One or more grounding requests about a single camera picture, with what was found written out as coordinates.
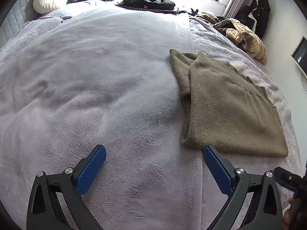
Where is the olive brown knit sweater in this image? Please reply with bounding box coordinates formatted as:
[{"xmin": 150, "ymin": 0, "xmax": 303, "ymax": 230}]
[{"xmin": 170, "ymin": 49, "xmax": 288, "ymax": 157}]

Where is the black garment on bed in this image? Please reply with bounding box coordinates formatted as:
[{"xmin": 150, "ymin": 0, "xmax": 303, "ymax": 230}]
[{"xmin": 117, "ymin": 0, "xmax": 177, "ymax": 12}]

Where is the black hanging jacket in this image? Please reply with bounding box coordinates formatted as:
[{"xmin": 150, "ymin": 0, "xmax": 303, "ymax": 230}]
[{"xmin": 235, "ymin": 0, "xmax": 271, "ymax": 39}]

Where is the wall mounted television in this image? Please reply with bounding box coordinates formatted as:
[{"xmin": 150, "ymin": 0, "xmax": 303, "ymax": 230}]
[{"xmin": 290, "ymin": 36, "xmax": 307, "ymax": 77}]

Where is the lavender fleece blanket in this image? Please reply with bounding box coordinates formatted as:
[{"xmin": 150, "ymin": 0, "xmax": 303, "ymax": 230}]
[{"xmin": 1, "ymin": 1, "xmax": 302, "ymax": 229}]

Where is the yellow striped clothes pile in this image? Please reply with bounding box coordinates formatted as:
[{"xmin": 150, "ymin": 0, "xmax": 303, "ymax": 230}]
[{"xmin": 196, "ymin": 12, "xmax": 268, "ymax": 65}]

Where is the grey quilted headboard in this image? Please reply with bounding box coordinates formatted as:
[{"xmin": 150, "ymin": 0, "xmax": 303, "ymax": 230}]
[{"xmin": 0, "ymin": 0, "xmax": 80, "ymax": 51}]

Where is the operator right hand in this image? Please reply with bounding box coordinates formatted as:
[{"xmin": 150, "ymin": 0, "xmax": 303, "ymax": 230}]
[{"xmin": 283, "ymin": 197, "xmax": 301, "ymax": 230}]

